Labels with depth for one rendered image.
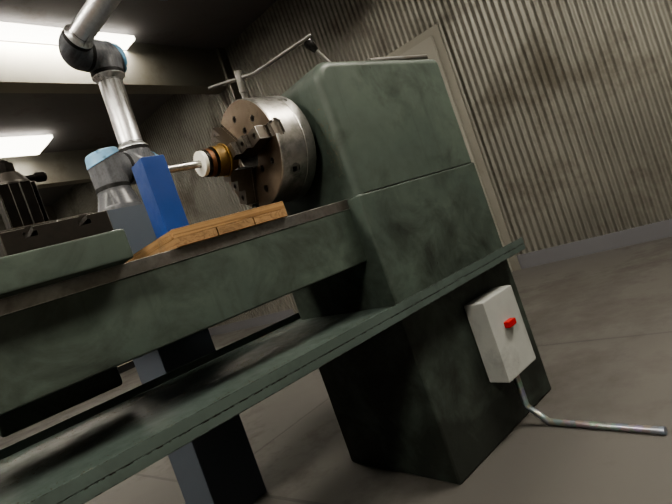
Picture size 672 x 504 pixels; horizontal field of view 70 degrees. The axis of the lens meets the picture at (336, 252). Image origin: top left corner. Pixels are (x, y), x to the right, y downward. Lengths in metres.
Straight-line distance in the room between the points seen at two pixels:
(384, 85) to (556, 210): 2.82
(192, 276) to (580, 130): 3.43
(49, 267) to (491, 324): 1.17
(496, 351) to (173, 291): 0.97
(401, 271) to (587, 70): 2.96
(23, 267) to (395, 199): 0.94
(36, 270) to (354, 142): 0.85
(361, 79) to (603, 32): 2.79
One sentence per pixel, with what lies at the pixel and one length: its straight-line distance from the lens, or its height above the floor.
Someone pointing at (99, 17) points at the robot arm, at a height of 1.69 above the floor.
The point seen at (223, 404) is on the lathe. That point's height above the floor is 0.55.
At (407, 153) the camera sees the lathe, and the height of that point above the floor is 0.94.
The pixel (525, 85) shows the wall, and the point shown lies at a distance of 4.20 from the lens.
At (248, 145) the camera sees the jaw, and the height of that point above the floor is 1.08.
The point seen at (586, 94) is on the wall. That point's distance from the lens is 4.09.
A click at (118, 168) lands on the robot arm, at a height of 1.24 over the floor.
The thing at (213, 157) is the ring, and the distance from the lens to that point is 1.34.
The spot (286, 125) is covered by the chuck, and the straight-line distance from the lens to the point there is 1.35.
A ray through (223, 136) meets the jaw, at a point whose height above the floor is 1.16.
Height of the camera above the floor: 0.77
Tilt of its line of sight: 2 degrees down
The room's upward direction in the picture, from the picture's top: 19 degrees counter-clockwise
